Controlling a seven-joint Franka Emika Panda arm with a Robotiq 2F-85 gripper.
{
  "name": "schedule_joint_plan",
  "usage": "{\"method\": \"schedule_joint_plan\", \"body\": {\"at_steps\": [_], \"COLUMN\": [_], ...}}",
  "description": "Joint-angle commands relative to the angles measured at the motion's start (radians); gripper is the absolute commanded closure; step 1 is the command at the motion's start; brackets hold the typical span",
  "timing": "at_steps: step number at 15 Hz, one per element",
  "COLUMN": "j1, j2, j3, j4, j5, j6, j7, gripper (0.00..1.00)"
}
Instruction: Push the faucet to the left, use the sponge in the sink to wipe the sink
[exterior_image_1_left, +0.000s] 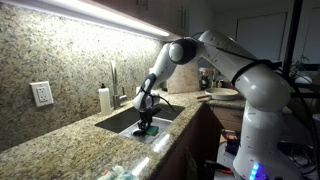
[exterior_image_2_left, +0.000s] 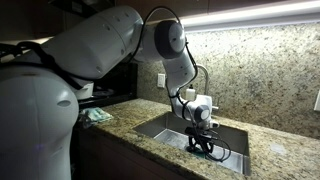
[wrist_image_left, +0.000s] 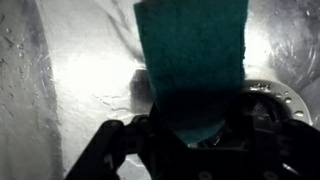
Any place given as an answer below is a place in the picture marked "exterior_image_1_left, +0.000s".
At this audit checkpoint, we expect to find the white wall power outlet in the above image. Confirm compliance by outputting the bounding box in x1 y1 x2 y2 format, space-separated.
29 80 55 108

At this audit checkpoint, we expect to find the blue white cloth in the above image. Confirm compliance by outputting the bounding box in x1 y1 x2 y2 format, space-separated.
98 165 139 180

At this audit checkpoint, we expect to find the stack of dark boxes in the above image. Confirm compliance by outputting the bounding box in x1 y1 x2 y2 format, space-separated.
221 129 241 156

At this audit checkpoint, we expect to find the teal sponge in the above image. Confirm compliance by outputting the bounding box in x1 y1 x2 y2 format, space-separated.
145 125 160 137

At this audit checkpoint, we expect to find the steel gooseneck faucet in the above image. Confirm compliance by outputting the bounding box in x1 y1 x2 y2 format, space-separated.
110 60 128 110

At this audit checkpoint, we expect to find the white soap dispenser bottle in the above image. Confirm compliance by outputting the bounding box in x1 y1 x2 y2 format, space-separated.
98 83 113 116

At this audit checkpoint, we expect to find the dark wooden base cabinet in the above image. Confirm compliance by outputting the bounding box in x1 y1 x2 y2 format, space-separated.
151 103 224 180

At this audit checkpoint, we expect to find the stainless steel sink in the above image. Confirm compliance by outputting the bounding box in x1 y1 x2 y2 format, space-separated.
94 100 186 145

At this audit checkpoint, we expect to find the under-cabinet light strip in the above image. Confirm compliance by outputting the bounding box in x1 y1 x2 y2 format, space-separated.
0 0 171 38

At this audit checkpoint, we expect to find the black strap around arm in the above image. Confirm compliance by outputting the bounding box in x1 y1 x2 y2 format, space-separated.
231 59 283 86

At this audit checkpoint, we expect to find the wooden cutting board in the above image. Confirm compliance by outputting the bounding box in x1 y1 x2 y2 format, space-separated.
165 61 200 94

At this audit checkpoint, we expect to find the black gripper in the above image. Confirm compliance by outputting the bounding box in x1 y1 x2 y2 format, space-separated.
133 105 163 136

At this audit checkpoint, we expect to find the red-handled tool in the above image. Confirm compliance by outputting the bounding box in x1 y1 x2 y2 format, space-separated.
204 159 234 176

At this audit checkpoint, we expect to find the white frying pan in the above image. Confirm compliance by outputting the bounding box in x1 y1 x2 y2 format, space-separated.
195 87 240 102

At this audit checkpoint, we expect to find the dark glass jar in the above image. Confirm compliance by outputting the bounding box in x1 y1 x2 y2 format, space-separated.
199 68 210 91

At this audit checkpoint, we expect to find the dark wooden wall cabinet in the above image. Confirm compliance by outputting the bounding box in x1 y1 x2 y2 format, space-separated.
93 0 214 34

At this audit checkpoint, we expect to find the tangle of black floor cables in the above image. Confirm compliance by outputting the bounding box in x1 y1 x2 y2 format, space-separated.
278 141 320 175

